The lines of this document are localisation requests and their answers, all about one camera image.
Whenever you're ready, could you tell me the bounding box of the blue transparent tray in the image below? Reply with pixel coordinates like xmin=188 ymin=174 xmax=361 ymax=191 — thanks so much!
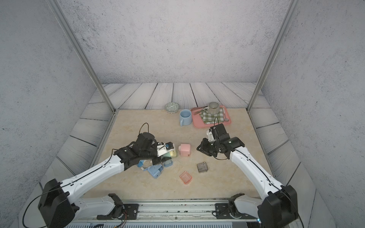
xmin=163 ymin=158 xmax=173 ymax=168

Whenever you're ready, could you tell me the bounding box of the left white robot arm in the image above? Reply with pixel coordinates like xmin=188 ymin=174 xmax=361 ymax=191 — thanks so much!
xmin=38 ymin=141 xmax=175 ymax=228

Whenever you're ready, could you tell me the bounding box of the red transparent tray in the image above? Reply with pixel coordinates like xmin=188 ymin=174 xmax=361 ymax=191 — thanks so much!
xmin=179 ymin=171 xmax=193 ymax=184

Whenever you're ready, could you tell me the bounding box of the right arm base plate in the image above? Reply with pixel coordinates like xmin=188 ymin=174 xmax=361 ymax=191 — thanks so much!
xmin=212 ymin=203 xmax=257 ymax=220

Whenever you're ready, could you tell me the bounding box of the metal spoon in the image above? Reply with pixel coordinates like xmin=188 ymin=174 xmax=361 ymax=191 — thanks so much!
xmin=222 ymin=107 xmax=229 ymax=122

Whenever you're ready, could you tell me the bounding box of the pink pencil sharpener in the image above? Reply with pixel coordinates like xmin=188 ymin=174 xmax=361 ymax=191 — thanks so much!
xmin=178 ymin=143 xmax=191 ymax=157

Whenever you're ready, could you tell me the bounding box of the green checkered cloth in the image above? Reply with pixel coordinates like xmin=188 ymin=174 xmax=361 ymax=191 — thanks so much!
xmin=199 ymin=108 xmax=224 ymax=124

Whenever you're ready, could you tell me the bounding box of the striped ceramic cup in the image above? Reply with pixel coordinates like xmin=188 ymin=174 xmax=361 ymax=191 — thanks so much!
xmin=204 ymin=102 xmax=220 ymax=115

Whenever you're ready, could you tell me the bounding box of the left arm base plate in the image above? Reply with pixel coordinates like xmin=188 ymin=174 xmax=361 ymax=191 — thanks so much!
xmin=97 ymin=204 xmax=139 ymax=220

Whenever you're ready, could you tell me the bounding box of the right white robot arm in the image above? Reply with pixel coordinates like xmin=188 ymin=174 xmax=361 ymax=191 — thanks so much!
xmin=197 ymin=137 xmax=300 ymax=228

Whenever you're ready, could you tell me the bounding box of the blue pencil sharpener round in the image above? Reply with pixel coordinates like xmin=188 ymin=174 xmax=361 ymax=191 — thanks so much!
xmin=137 ymin=160 xmax=144 ymax=168

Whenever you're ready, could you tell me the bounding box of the light blue mug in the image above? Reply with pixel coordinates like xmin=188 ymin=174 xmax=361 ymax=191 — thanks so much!
xmin=179 ymin=109 xmax=193 ymax=126

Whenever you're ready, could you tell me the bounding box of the grey transparent tray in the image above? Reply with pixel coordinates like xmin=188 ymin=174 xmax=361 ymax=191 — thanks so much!
xmin=197 ymin=161 xmax=209 ymax=173

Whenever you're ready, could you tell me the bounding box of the blue pencil sharpener lying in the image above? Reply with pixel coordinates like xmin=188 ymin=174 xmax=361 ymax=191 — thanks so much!
xmin=141 ymin=164 xmax=163 ymax=179

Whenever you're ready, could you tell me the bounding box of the patterned ceramic bowl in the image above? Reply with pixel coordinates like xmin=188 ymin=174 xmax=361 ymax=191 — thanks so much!
xmin=164 ymin=102 xmax=179 ymax=114

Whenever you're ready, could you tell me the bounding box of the pink serving tray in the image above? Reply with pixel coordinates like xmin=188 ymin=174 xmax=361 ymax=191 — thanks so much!
xmin=190 ymin=105 xmax=232 ymax=128

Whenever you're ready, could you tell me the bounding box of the green yellow pencil sharpener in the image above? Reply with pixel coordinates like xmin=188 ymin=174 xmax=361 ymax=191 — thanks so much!
xmin=163 ymin=148 xmax=177 ymax=158

